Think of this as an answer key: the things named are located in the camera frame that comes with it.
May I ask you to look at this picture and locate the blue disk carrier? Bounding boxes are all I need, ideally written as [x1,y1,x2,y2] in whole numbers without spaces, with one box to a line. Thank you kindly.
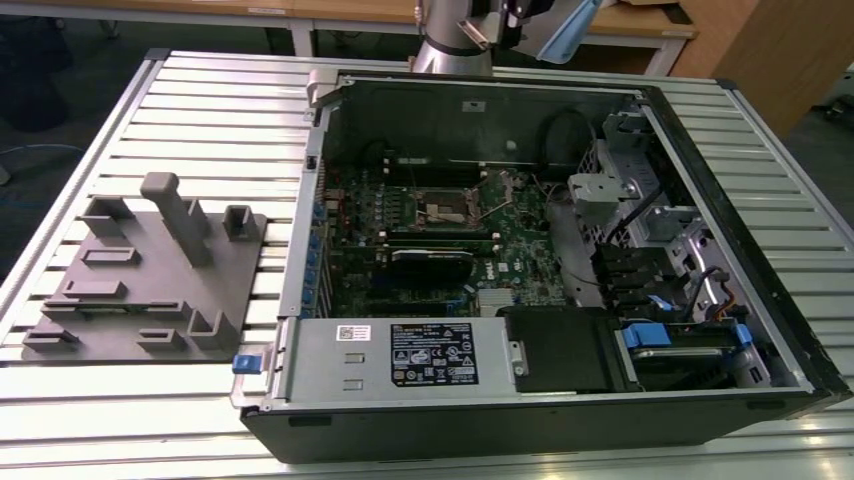
[617,319,755,392]

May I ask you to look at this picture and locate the coloured wire bundle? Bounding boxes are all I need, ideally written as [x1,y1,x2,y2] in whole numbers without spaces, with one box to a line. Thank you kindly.
[706,292,743,322]

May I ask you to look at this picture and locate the grey parts rack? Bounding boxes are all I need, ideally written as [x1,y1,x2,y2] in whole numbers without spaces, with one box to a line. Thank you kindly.
[19,171,270,362]

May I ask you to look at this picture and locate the wooden desk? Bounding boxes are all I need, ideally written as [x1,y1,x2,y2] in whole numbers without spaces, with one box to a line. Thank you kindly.
[0,0,315,57]
[292,0,701,77]

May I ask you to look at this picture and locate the wooden cabinet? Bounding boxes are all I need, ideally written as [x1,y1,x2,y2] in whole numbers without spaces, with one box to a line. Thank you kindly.
[693,0,854,144]

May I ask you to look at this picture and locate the black open PC case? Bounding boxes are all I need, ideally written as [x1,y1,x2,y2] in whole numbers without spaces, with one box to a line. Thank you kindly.
[230,68,854,465]

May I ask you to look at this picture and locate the silver power supply unit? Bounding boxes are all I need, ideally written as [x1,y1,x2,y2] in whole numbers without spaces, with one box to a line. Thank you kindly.
[270,315,520,402]

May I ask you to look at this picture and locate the silver chipset heatsink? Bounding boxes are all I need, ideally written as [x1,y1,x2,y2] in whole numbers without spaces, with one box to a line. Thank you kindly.
[476,287,520,308]

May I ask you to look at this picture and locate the green motherboard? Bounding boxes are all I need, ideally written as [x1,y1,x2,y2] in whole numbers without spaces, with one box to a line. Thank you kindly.
[318,162,582,319]

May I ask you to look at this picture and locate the black plastic shroud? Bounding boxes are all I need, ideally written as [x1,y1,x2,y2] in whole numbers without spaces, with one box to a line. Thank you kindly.
[503,305,629,396]

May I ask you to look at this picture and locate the CPU socket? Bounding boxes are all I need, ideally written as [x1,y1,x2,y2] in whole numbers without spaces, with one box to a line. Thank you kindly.
[414,187,492,234]

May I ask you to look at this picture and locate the black plastic bracket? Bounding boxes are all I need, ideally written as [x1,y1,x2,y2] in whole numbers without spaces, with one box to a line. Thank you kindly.
[591,243,690,307]

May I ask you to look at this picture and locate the silver metal bracket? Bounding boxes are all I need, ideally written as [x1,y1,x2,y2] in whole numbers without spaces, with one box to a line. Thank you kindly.
[566,172,637,219]

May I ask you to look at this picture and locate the black graphics card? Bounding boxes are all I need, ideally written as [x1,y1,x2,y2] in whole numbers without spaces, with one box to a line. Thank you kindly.
[388,248,478,285]

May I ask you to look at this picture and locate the pale blue teach pendant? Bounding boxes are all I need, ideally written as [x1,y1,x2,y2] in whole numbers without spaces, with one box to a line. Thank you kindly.
[535,0,602,64]

